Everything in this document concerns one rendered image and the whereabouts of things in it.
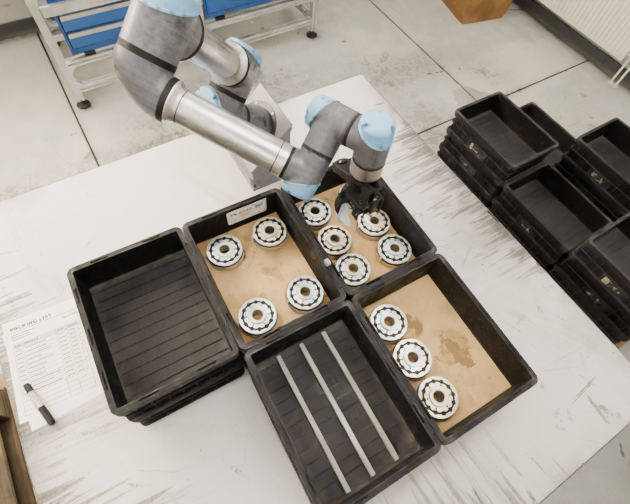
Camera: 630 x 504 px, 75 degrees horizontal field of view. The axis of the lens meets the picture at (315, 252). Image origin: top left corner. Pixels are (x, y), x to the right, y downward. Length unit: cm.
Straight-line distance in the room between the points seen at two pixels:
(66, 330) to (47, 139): 173
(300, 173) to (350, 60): 243
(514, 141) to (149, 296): 179
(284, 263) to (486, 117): 147
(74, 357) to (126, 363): 23
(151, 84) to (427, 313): 88
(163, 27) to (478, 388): 109
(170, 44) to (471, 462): 123
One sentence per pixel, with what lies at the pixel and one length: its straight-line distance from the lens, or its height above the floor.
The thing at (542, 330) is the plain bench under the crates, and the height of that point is 70.
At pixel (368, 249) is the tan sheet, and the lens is 126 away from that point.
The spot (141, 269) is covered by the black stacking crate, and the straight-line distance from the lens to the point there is 126.
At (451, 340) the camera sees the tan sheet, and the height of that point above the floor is 83.
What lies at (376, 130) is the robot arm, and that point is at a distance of 84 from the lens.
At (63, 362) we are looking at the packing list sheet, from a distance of 138.
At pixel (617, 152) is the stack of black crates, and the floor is 49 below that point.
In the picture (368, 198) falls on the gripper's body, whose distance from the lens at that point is 97.
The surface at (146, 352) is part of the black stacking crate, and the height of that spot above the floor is 83.
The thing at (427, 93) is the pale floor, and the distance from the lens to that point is 316.
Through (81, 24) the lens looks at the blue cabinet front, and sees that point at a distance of 282.
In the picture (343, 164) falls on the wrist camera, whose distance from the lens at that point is 106.
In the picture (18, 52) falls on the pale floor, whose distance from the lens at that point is 364.
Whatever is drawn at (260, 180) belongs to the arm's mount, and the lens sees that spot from 149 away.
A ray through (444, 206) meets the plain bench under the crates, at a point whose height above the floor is 70.
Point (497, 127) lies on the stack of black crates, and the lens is 231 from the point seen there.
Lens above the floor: 190
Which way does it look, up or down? 61 degrees down
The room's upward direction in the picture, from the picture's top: 9 degrees clockwise
